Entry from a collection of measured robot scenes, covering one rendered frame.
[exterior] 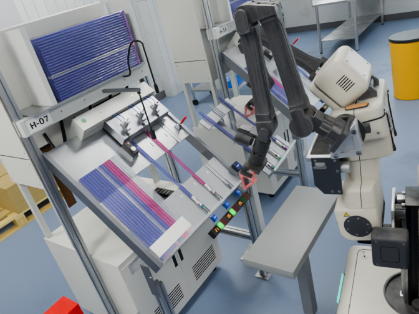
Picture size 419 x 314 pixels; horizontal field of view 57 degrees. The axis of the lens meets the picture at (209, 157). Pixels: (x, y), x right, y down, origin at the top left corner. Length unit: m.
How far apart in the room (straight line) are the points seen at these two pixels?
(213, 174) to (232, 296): 0.81
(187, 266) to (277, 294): 0.55
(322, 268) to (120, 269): 1.22
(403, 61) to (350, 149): 3.24
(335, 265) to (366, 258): 0.41
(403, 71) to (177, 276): 3.23
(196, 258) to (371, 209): 1.16
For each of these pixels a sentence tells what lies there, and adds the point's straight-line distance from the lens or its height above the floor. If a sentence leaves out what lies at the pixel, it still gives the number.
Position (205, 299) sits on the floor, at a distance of 2.48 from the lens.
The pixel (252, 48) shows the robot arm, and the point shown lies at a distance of 1.24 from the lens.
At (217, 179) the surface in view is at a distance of 1.99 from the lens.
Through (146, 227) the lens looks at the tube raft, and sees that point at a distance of 1.71.
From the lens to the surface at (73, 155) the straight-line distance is 1.84.
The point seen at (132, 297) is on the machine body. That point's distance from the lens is 2.06.
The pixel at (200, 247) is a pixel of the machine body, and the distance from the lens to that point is 2.37.
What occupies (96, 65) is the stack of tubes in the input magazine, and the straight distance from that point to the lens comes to 1.91.
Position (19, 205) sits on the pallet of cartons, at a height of 0.21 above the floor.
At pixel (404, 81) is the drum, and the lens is 4.57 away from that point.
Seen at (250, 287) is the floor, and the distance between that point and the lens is 2.47.
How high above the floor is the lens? 1.75
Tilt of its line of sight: 26 degrees down
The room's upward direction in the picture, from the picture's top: 15 degrees counter-clockwise
